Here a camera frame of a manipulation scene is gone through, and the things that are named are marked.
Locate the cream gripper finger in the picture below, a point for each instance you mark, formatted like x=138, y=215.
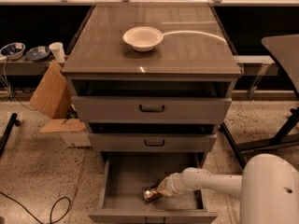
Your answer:
x=162, y=188

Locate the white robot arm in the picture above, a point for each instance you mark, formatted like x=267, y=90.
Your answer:
x=268, y=189

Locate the grey bottom drawer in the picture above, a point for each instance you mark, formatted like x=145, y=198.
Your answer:
x=127, y=174

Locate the grey drawer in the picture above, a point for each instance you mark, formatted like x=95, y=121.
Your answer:
x=127, y=174
x=153, y=137
x=116, y=101

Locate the grey middle drawer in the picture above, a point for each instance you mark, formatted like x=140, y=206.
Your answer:
x=153, y=137

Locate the grey drawer cabinet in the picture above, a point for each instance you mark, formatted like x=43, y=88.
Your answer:
x=193, y=49

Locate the grey top drawer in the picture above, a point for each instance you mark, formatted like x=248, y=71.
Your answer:
x=116, y=101

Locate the brown cardboard box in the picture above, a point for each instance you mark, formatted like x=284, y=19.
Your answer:
x=52, y=98

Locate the white bowl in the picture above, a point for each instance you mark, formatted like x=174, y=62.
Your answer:
x=143, y=38

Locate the black bar left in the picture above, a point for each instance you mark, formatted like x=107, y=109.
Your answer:
x=13, y=121

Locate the white paper cup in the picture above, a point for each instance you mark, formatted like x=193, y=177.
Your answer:
x=57, y=49

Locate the grey table right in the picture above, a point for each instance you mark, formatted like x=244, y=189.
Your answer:
x=284, y=50

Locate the blue bowl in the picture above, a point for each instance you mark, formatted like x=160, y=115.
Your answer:
x=13, y=51
x=38, y=54

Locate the blue bowl far left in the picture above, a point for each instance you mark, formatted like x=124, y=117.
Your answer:
x=13, y=51

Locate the black metal stand frame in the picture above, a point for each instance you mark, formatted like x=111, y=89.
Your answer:
x=282, y=138

